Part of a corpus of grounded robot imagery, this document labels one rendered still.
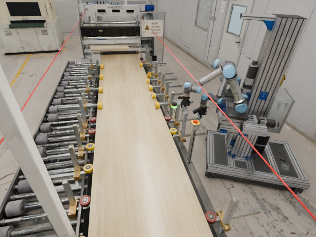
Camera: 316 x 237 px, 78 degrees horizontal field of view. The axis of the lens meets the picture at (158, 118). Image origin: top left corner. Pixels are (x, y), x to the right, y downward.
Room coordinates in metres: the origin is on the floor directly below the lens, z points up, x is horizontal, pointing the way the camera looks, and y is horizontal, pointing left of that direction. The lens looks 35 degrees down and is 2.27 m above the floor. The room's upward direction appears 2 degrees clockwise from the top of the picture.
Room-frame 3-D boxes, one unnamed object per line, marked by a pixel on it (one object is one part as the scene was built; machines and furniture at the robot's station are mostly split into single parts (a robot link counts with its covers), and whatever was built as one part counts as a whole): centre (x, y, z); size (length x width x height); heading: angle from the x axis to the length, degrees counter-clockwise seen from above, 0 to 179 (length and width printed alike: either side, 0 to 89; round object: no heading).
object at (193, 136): (1.45, -0.35, 0.93); 0.05 x 0.05 x 0.45; 13
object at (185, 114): (1.71, -0.28, 0.92); 0.04 x 0.04 x 0.48; 13
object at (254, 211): (0.80, -0.60, 0.84); 0.44 x 0.03 x 0.04; 103
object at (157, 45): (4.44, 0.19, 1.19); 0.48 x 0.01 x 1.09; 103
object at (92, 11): (4.64, 0.97, 0.95); 1.65 x 0.70 x 1.90; 103
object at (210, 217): (0.75, -0.41, 0.85); 0.08 x 0.08 x 0.11
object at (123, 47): (4.36, 0.90, 1.05); 1.43 x 0.12 x 0.12; 103
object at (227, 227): (0.76, -0.51, 0.84); 0.14 x 0.06 x 0.05; 13
